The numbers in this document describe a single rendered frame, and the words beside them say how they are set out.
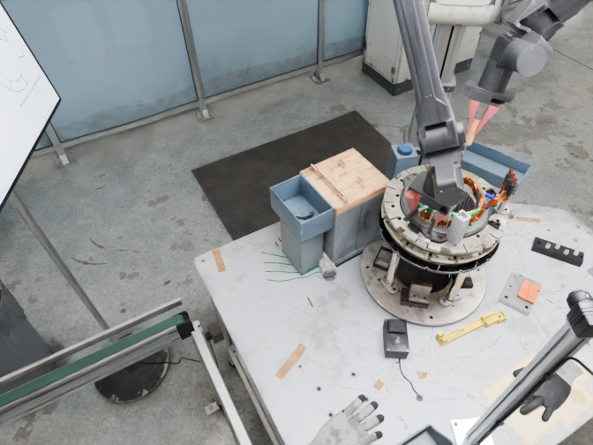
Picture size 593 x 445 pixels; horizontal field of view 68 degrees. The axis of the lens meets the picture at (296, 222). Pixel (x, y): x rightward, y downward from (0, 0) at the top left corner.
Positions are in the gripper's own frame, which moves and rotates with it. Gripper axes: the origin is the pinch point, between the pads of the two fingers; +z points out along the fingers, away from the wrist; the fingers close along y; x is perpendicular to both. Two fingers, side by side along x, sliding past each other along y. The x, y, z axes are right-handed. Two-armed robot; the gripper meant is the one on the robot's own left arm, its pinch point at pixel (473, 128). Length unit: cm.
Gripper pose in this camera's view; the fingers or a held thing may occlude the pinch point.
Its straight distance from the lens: 109.3
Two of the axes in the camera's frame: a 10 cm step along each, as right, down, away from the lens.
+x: 4.0, -4.2, 8.1
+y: 9.0, 3.6, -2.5
